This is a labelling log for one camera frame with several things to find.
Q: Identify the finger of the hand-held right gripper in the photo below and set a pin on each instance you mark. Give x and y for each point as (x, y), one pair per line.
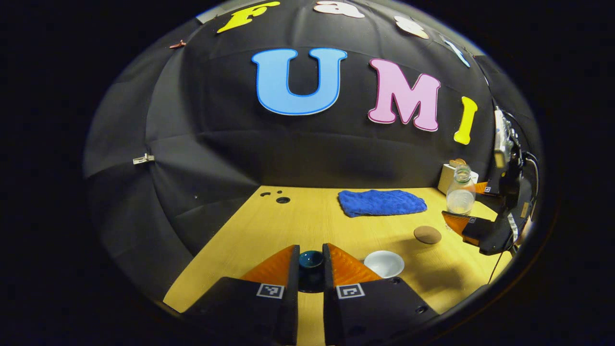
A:
(492, 199)
(485, 235)

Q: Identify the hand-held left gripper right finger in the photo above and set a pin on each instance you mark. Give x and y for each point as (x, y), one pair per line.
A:
(329, 312)

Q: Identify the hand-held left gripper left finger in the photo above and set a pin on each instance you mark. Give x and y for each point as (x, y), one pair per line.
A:
(293, 307)

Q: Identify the clear plastic water bottle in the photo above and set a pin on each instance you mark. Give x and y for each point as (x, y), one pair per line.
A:
(460, 197)

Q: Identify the dark teal teacup lid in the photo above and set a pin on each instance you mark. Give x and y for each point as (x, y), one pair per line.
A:
(311, 259)

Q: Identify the round brown coaster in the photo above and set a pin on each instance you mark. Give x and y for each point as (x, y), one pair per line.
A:
(427, 235)

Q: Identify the teal teacup with white inside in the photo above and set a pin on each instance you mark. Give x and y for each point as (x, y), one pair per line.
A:
(384, 263)

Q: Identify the toast slice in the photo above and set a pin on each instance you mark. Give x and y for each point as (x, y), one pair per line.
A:
(456, 162)

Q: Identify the white toaster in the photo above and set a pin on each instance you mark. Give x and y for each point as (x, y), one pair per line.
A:
(443, 180)

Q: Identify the blue towel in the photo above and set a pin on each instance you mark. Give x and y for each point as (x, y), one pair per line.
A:
(379, 203)

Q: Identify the silver cloth clip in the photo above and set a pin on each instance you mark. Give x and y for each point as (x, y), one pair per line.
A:
(143, 158)

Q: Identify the copper cloth clip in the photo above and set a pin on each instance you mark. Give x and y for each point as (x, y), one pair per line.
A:
(178, 44)

